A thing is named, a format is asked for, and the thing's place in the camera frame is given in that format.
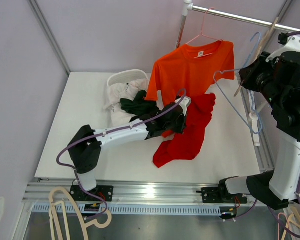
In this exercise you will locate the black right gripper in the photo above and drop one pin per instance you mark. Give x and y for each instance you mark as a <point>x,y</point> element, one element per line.
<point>248,74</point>

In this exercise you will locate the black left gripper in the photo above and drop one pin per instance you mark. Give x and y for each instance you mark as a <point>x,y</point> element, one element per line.
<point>183,125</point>

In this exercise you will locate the beige wooden hanger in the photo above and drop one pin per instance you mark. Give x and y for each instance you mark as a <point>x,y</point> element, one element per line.
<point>258,46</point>

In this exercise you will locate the red t shirt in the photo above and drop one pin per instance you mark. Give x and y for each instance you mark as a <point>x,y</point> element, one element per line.
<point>187,145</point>

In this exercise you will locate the black t shirt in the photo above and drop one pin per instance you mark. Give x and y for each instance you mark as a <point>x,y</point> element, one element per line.
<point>142,112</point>

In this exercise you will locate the green and grey t shirt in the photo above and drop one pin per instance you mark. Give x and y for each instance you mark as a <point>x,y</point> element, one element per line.
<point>124,101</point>

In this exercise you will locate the orange t shirt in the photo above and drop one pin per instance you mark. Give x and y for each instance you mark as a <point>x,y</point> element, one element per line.
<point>192,68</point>

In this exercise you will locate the light blue plastic hanger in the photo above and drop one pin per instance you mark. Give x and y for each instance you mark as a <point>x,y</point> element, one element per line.
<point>254,114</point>

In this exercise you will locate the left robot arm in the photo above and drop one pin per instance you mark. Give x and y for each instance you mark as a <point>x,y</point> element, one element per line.
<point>85,148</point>

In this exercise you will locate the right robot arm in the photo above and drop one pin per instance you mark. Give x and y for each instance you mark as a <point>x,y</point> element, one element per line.
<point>278,80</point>

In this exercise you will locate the white plastic laundry basket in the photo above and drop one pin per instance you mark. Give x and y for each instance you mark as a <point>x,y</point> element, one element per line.
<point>127,76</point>

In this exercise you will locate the silver clothes rack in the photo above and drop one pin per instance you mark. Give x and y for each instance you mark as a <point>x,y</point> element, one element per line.
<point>240,20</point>

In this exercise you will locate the pile of hangers bottom right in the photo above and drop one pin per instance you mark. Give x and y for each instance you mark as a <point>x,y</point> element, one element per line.
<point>291,219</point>

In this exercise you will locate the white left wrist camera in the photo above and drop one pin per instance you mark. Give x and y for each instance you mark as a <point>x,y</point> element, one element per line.
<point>185,103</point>

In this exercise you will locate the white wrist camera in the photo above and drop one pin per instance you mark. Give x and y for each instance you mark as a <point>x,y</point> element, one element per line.
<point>185,103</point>
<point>289,41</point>

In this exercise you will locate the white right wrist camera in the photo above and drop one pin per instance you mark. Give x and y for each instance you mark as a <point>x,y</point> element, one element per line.
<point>289,41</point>

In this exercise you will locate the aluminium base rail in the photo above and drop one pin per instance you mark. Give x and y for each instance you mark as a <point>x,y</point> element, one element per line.
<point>139,198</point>

